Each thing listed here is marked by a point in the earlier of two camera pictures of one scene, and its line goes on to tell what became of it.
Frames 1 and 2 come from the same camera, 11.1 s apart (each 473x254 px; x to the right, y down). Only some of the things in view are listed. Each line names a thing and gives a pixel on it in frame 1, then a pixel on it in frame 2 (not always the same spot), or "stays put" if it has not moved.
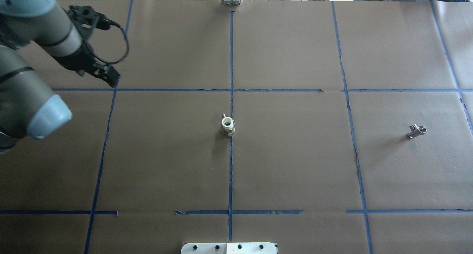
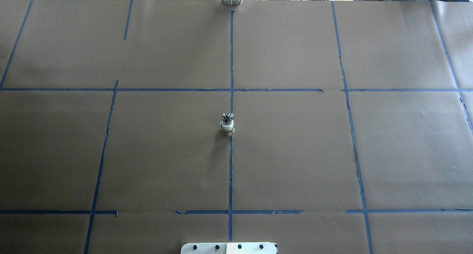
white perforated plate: [229, 248] stays put
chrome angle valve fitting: [416, 130] to [226, 119]
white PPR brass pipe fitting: [228, 124] stays put
